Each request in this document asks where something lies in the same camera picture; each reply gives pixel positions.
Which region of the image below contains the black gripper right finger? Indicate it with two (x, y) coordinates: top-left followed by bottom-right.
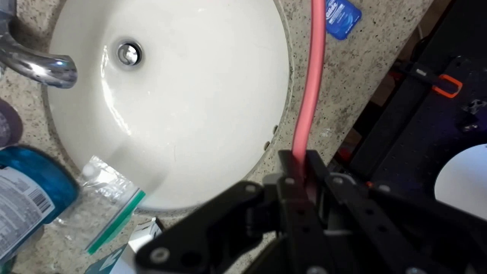
(304, 151), (406, 274)

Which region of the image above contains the white sink basin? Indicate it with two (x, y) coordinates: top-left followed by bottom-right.
(47, 0), (289, 212)

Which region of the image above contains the pink toothbrush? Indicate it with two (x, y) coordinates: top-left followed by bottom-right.
(292, 0), (325, 179)

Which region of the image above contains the blue dental floss box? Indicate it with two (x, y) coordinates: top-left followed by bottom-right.
(325, 0), (362, 40)

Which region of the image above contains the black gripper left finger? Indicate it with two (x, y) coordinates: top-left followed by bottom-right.
(276, 151), (325, 274)

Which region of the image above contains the clear zip bag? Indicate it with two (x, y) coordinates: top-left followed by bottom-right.
(54, 157), (146, 255)

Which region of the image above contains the blue mouthwash bottle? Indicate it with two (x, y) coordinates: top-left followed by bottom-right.
(0, 147), (79, 266)

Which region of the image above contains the black clamp orange tip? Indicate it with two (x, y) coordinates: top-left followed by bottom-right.
(397, 62), (462, 100)

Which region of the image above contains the chrome faucet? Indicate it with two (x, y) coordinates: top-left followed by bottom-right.
(0, 0), (77, 89)

